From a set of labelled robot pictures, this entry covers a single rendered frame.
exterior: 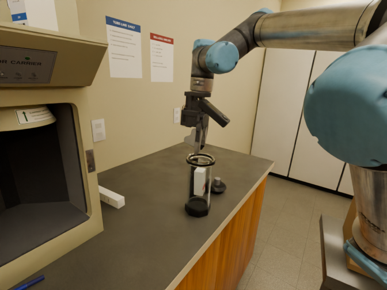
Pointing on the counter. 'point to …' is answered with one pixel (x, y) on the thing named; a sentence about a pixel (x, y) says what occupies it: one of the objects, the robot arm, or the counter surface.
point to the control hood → (88, 55)
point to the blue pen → (30, 283)
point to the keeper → (90, 160)
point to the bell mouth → (25, 117)
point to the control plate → (35, 65)
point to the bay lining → (42, 163)
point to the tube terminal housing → (54, 95)
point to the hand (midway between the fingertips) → (200, 149)
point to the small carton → (34, 13)
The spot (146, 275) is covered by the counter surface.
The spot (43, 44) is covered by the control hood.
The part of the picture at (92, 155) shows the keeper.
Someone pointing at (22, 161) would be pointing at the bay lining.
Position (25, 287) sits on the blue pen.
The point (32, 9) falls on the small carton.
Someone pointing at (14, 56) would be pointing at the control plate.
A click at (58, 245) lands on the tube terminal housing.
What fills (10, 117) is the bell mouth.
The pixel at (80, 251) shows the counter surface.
